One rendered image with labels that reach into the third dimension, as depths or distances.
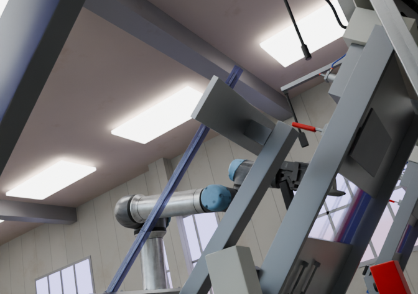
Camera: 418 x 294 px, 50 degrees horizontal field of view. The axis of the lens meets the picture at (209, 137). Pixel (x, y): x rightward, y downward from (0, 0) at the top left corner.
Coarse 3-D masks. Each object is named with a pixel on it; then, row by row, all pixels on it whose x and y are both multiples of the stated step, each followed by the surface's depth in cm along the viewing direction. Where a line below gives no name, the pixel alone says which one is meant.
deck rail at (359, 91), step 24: (384, 48) 98; (360, 72) 99; (384, 72) 98; (360, 96) 98; (336, 120) 99; (360, 120) 97; (336, 144) 98; (312, 168) 99; (336, 168) 96; (312, 192) 98; (288, 216) 99; (312, 216) 96; (288, 240) 98; (264, 264) 99; (288, 264) 96; (264, 288) 98
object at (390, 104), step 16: (384, 80) 114; (400, 80) 125; (384, 96) 119; (400, 96) 132; (368, 112) 113; (384, 112) 125; (400, 112) 138; (368, 128) 104; (384, 128) 116; (400, 128) 146; (352, 144) 112; (368, 144) 109; (384, 144) 122; (400, 144) 155; (352, 160) 117; (368, 160) 115; (384, 160) 146; (352, 176) 123; (368, 176) 137; (384, 176) 154; (368, 192) 144
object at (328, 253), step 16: (320, 240) 121; (304, 256) 115; (320, 256) 127; (336, 256) 142; (304, 272) 120; (320, 272) 134; (336, 272) 150; (288, 288) 114; (304, 288) 126; (320, 288) 141
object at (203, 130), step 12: (240, 72) 70; (228, 84) 70; (204, 132) 70; (192, 144) 70; (192, 156) 70; (180, 168) 70; (168, 192) 70; (156, 204) 70; (156, 216) 70; (144, 228) 70; (144, 240) 70; (132, 252) 70; (120, 276) 70; (108, 288) 70
